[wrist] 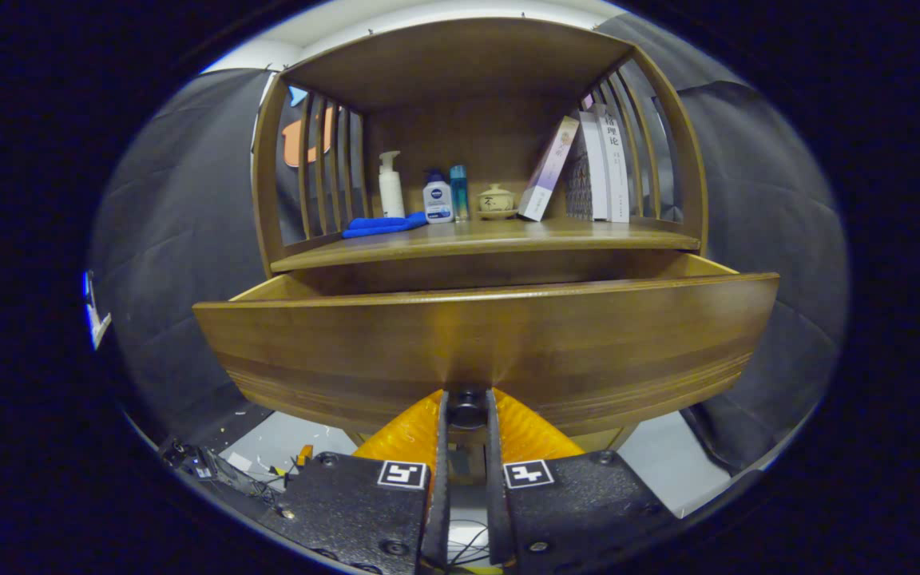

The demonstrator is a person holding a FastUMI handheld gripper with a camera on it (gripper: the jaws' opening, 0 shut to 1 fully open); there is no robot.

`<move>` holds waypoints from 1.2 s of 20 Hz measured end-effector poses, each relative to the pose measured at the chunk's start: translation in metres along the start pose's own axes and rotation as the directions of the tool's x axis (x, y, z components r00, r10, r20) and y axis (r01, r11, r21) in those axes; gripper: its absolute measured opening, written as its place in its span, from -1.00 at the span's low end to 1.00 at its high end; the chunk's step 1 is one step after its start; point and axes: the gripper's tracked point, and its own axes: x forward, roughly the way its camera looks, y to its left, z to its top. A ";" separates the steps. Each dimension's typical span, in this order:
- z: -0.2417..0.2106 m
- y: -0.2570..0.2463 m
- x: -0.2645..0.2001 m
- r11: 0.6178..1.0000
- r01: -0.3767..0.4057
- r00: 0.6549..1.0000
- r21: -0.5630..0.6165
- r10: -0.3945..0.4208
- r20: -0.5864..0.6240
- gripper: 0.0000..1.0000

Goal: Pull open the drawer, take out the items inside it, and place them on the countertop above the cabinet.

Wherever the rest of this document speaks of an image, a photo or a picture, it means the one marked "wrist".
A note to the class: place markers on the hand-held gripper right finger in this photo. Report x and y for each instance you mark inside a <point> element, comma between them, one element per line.
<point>572,503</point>

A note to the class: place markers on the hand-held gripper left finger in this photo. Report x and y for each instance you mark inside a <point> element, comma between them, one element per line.
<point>364,511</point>

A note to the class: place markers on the wooden drawer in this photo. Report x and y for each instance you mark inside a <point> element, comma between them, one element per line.
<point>508,335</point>

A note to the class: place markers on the wooden countertop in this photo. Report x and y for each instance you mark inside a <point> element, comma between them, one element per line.
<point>508,235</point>

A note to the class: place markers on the wooden cabinet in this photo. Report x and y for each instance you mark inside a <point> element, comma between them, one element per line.
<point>460,72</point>

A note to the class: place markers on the small orange object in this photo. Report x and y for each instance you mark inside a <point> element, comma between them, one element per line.
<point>305,455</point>

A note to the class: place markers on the black floor equipment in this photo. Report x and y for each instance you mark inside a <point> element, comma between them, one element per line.
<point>216,471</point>

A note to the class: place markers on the blue folded cloth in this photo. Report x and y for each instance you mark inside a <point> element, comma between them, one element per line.
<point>380,227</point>

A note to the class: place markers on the lidded ceramic tea cup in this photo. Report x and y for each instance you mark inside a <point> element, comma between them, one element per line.
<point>497,200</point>

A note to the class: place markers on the patterned dark book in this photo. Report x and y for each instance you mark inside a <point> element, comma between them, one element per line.
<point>578,188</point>

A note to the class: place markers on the white lotion bottle blue cap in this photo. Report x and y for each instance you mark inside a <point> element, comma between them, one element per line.
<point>438,204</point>

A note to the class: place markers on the white pump bottle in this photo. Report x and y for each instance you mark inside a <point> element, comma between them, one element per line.
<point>391,196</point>

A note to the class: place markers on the blue glass bottle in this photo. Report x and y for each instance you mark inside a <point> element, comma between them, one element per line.
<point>459,196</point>

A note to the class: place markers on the plain white book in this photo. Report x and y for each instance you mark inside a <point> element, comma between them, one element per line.
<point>594,176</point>

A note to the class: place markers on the printed poster board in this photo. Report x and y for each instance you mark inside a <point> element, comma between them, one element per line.
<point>95,319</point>

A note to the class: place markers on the purple book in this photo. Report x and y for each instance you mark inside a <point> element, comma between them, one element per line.
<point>549,168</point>

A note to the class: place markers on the white book printed spine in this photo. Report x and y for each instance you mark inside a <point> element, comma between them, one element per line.
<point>616,168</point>

